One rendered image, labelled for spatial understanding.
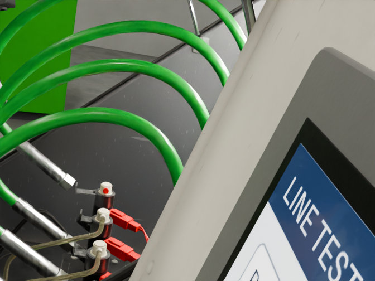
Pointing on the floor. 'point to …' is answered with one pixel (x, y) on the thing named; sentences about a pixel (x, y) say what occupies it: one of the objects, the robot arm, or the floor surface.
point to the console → (249, 124)
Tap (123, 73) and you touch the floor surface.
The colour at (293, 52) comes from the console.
